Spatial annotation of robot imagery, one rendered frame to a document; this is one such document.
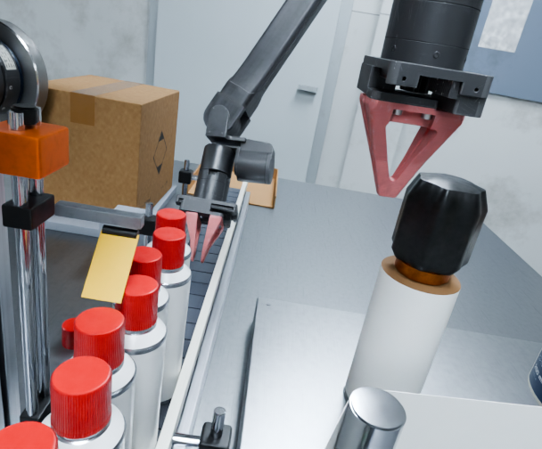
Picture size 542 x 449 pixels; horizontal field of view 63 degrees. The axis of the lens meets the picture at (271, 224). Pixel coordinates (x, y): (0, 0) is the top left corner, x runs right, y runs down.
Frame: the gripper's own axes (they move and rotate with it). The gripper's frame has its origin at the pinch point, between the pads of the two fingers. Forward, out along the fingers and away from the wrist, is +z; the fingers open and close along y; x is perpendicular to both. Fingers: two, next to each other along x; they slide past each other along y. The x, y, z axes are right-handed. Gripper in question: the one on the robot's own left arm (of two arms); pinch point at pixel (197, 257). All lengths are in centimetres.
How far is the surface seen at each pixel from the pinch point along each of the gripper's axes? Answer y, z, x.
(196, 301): 1.4, 7.3, -0.8
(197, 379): 5.0, 17.9, -13.5
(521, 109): 154, -155, 159
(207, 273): 1.3, 1.3, 6.9
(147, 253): 0.1, 6.8, -32.6
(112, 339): 1.3, 14.5, -41.1
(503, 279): 71, -14, 34
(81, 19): -143, -194, 196
